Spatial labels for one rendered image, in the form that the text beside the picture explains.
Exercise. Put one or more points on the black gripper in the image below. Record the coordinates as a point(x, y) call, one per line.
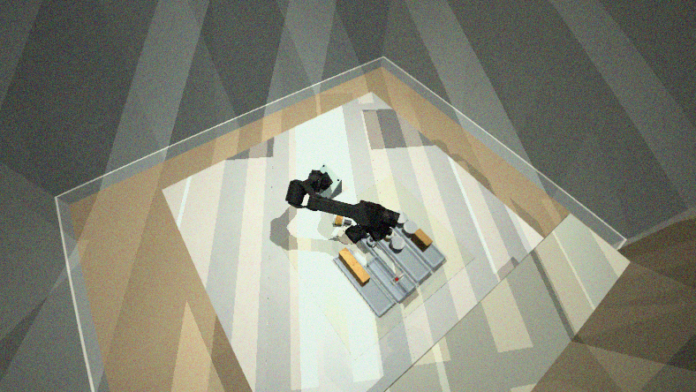
point(355, 233)

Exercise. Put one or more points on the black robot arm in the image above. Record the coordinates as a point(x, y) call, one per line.
point(367, 214)

